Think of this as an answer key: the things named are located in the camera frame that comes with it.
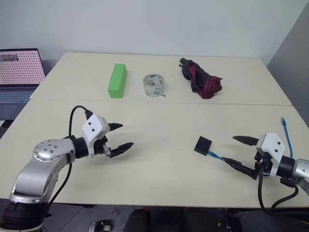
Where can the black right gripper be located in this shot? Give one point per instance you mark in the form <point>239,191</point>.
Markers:
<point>264,163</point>

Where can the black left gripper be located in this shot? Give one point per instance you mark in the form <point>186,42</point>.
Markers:
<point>99,145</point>

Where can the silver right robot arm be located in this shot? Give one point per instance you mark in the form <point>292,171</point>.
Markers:
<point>300,169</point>

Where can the small black square block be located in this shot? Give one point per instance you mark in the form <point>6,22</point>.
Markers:
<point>202,145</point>

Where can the green rectangular block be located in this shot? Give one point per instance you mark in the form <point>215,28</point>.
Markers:
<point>117,81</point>

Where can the clear packing tape roll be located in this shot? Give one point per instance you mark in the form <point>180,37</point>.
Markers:
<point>154,87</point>

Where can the folded red black umbrella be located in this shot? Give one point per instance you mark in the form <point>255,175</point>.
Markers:
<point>205,82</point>

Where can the small black grey device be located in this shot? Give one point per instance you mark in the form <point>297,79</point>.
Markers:
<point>100,227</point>

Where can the open laptop computer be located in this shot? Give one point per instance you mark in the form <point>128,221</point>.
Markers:
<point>18,70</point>

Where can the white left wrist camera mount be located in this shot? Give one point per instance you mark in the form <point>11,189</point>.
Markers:
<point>93,128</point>

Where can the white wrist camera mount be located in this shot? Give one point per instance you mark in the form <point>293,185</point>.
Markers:
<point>93,128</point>
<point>272,146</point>

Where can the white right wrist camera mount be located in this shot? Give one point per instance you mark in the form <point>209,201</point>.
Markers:
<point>272,146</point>

